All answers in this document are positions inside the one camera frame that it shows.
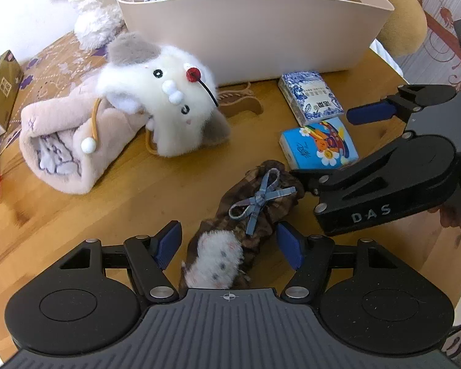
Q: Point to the blue white patterned box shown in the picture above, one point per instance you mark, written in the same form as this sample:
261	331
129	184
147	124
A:
311	98

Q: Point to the pink fleece cloth purple print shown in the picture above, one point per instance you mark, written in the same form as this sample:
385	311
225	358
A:
61	150

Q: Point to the blue cartoon tissue pack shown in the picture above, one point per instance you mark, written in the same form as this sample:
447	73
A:
319	144

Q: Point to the wooden desktop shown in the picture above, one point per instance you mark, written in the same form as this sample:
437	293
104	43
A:
42	230

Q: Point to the gold tissue box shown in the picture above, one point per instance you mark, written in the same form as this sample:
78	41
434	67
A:
2	88

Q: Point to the brown floral table mat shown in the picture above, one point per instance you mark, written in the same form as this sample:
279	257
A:
57	69

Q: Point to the white grey plush toy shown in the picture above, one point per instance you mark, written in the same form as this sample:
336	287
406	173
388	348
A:
165	92

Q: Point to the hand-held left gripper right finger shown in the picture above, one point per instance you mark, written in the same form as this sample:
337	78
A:
290	244

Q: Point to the beige plastic bin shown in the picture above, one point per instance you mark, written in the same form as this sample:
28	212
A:
253	34

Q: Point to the brown plaid plush blue bow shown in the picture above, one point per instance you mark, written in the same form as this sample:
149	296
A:
261	200

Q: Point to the person's right hand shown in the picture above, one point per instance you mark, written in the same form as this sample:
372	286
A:
451	217

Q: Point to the white fluffy plush animal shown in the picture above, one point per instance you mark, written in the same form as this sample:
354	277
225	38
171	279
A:
96	23

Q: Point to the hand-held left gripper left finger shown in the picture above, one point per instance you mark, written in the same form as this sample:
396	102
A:
169	243

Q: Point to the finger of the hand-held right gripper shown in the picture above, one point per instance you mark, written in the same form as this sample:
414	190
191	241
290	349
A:
368	113
426	153

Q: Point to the tan cushion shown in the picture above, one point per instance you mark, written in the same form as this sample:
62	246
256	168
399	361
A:
401	19

